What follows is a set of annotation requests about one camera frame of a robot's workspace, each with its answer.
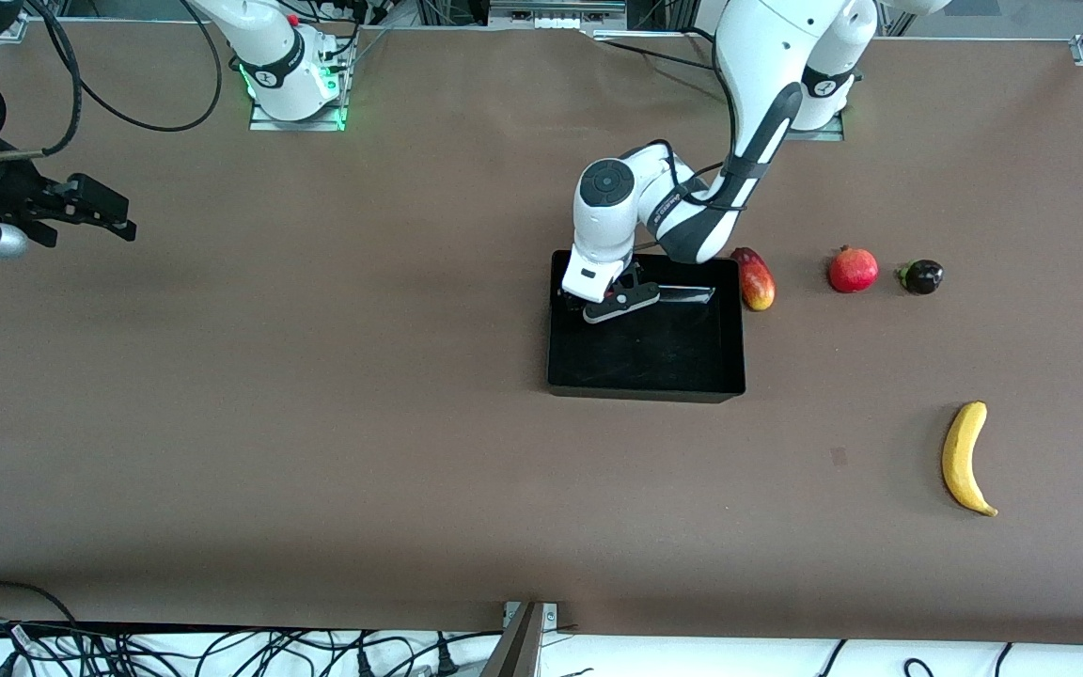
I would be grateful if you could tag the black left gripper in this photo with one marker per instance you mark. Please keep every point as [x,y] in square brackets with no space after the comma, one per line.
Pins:
[626,280]

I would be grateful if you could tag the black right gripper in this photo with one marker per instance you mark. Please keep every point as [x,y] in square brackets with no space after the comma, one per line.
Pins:
[3,190]

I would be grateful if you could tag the black rectangular box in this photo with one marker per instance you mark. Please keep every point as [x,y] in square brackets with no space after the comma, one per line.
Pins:
[645,357]

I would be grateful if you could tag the yellow banana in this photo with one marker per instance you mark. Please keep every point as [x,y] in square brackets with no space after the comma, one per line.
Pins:
[960,461]

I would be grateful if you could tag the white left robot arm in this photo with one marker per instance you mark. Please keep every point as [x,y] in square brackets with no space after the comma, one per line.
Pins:
[758,56]

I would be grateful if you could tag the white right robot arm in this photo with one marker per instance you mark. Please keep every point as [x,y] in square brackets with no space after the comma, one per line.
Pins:
[269,56]

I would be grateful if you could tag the red yellow mango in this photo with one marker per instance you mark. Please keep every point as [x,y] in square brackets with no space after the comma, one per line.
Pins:
[758,282]

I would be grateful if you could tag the red pomegranate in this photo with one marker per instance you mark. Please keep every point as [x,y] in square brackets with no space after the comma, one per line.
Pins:
[853,271]

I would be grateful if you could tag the dark purple eggplant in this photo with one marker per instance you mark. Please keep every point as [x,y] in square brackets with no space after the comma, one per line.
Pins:
[922,277]

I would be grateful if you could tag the aluminium frame profile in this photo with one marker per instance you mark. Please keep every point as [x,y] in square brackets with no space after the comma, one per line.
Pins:
[551,9]

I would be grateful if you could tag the grey metal post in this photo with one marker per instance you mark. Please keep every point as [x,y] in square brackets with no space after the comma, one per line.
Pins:
[518,649]

